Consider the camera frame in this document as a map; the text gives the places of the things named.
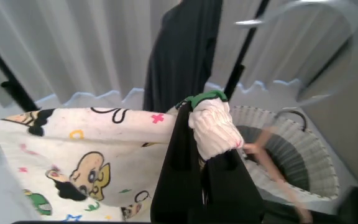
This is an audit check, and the white laundry basket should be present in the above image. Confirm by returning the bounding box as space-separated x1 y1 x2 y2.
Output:
228 105 341 202

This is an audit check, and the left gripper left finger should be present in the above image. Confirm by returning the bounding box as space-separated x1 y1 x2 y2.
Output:
150 102 205 222

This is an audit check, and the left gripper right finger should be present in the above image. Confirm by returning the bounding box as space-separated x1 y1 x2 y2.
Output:
204 149 265 222

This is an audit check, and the white curtain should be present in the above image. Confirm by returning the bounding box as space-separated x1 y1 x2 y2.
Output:
0 0 358 106

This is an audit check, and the dark grey sleeveless top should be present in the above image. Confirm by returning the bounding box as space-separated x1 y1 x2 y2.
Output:
142 0 224 113

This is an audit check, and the pink clothes hanger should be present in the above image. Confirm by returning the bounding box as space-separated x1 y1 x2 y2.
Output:
234 0 358 224

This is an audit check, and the cream printed garment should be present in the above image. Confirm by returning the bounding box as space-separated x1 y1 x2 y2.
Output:
0 89 245 222

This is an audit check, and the black clothes rack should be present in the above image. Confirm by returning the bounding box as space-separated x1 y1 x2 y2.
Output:
0 0 272 113

